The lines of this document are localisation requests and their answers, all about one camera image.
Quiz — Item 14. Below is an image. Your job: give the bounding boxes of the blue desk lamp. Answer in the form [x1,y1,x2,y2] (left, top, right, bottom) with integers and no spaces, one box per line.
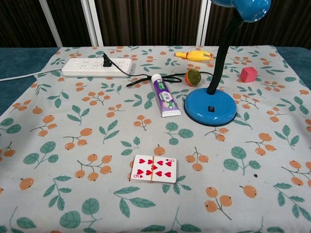
[184,0,272,126]

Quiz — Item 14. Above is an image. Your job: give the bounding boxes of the purple toothpaste tube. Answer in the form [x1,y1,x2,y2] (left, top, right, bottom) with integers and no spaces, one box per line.
[151,74,182,118]

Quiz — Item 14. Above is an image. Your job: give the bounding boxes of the deck of playing cards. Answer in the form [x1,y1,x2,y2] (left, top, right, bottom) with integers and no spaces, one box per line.
[128,154,178,184]

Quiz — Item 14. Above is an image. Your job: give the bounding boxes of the orange and green ball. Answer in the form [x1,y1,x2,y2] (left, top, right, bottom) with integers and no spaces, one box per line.
[185,69,202,87]

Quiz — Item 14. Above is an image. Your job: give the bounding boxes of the floral patterned tablecloth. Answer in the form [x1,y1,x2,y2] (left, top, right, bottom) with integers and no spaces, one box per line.
[0,45,311,233]

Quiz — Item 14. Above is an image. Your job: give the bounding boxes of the yellow rubber chicken toy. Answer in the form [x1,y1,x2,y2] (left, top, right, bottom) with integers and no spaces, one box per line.
[175,50,215,62]

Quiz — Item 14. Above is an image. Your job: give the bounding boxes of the white power strip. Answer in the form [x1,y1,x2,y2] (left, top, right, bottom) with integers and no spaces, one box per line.
[61,57,136,78]

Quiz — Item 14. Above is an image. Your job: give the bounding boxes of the pink cube block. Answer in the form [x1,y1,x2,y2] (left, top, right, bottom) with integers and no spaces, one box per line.
[240,67,258,83]

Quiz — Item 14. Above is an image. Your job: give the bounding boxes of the black power cable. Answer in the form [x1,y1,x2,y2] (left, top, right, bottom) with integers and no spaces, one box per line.
[102,52,215,88]

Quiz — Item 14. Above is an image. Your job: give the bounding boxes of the white metal frame post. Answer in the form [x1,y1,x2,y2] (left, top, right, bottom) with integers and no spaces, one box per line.
[38,0,63,48]
[195,0,211,46]
[81,0,104,47]

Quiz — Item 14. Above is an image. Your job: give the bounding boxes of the white power strip cable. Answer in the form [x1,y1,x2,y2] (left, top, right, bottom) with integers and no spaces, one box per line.
[0,67,63,82]

